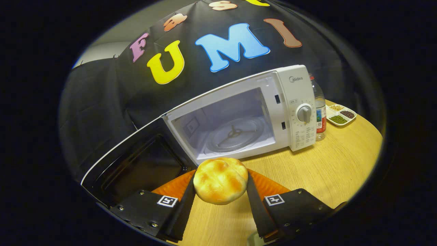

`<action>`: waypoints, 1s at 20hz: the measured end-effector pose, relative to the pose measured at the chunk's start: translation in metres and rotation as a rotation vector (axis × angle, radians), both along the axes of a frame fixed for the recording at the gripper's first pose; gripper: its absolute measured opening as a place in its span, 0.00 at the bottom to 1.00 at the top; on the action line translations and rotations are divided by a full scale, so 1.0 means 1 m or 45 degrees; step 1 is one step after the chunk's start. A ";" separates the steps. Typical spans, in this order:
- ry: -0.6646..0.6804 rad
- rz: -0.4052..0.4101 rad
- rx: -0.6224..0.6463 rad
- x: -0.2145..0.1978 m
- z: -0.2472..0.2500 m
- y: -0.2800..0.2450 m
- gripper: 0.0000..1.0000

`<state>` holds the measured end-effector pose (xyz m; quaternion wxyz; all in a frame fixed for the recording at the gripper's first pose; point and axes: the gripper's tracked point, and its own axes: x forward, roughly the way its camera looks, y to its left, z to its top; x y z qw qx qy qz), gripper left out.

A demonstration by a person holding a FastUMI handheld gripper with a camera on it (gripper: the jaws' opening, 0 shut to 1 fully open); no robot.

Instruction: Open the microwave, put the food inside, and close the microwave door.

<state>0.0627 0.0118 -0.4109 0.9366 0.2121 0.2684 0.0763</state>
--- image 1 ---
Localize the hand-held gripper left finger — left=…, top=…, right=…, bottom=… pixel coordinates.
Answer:
left=110, top=170, right=197, bottom=243

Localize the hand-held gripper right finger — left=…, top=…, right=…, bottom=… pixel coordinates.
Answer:
left=246, top=169, right=347, bottom=244

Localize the golden bread bun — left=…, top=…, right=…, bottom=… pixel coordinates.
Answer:
left=193, top=157, right=249, bottom=205

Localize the white microwave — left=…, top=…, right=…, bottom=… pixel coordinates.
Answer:
left=81, top=65, right=316, bottom=209

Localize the glass turntable plate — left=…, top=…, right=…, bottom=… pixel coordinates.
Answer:
left=205, top=117, right=266, bottom=153

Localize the clear plastic water bottle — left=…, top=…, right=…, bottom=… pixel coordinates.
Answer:
left=309, top=73, right=327, bottom=141

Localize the white divided dish with beans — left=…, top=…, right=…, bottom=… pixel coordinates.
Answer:
left=326, top=104, right=357, bottom=127

